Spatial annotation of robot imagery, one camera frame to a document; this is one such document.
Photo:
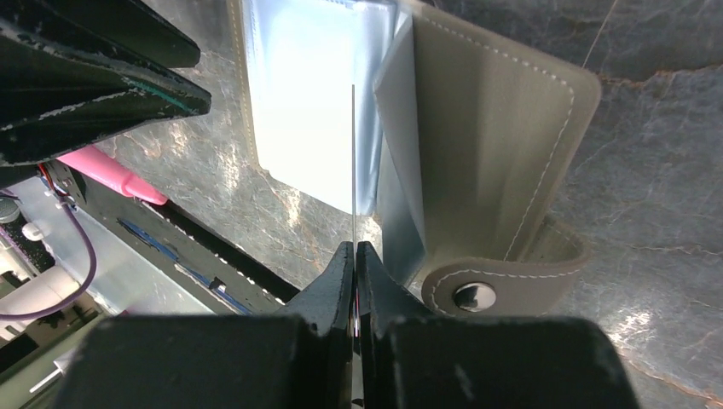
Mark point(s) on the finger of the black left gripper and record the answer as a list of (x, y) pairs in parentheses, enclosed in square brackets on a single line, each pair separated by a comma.
[(63, 88), (94, 26)]

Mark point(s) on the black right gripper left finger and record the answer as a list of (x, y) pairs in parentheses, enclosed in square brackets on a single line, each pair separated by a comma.
[(297, 357)]

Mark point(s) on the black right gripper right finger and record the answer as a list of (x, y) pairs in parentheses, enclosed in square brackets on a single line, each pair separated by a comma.
[(412, 358)]

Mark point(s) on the pink cylindrical marker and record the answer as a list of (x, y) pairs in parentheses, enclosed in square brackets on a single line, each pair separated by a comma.
[(92, 162)]

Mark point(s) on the beige card holder wallet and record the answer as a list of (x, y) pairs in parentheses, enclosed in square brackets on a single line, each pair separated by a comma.
[(462, 139)]

